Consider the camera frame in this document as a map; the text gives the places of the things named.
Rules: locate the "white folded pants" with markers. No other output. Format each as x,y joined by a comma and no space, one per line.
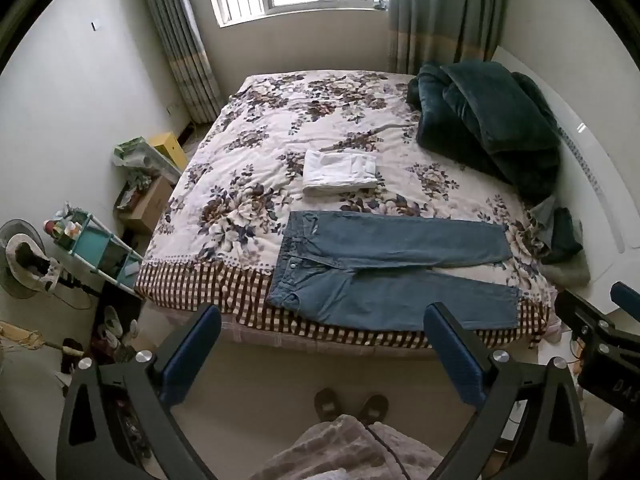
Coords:
340,172

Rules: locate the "brown slipper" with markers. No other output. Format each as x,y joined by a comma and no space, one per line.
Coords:
327,402

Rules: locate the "pair of dark slippers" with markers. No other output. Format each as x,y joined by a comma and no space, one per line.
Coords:
374,407

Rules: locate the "yellow box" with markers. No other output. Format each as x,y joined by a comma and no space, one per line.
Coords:
167,147

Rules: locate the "blue jeans pants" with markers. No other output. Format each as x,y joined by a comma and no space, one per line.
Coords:
380,280

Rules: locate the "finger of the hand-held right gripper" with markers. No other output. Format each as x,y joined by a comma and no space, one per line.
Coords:
626,294

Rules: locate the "black bedside cabinet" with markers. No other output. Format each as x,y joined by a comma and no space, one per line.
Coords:
120,305

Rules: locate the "teal storage cart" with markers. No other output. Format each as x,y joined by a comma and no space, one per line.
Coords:
92,247

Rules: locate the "green and white plastic bag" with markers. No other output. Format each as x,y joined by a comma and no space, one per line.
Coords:
137,157

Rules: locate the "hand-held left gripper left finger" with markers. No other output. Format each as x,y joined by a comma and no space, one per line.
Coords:
192,350

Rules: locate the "white bed headboard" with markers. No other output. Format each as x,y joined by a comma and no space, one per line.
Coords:
600,160

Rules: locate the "standing fan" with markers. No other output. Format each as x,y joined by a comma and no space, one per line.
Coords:
22,260

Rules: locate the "dark green garment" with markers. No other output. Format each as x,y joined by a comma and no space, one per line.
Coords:
565,235

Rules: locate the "grey-green curtain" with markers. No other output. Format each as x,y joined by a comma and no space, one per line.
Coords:
182,35
440,10

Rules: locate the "blue-grey garment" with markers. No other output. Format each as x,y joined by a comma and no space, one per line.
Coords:
545,215

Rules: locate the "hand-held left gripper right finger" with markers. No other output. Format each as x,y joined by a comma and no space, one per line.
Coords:
452,355

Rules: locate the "brown cardboard box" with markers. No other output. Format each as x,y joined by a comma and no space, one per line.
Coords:
150,205

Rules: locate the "floral bed blanket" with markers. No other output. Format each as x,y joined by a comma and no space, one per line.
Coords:
240,185

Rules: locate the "person's fuzzy pink robe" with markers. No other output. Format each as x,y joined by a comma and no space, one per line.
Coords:
325,450

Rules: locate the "dark green plush blanket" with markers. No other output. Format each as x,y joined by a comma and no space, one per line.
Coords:
490,115

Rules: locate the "pair of white shoes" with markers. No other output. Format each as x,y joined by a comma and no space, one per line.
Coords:
112,327

